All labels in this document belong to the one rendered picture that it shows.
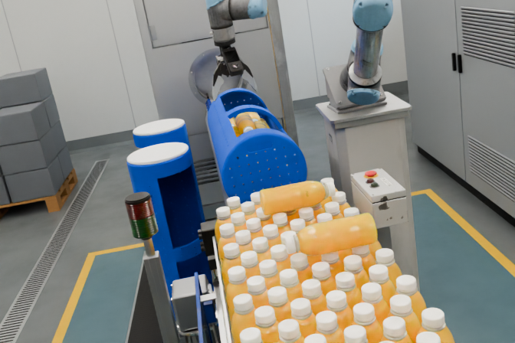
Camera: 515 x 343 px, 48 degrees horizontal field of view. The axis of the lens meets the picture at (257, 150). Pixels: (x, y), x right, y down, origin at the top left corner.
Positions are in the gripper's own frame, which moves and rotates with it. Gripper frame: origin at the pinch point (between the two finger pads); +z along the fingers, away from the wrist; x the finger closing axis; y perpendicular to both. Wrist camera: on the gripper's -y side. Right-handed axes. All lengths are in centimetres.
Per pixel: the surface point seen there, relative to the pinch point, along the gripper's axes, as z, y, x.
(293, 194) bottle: 11, -55, -3
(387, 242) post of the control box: 36, -52, -30
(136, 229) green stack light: 5, -62, 38
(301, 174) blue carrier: 24.5, -20.2, -14.1
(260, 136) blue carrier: 8.7, -17.3, -3.1
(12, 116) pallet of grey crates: 82, 310, 151
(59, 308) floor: 147, 117, 115
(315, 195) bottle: 12, -56, -9
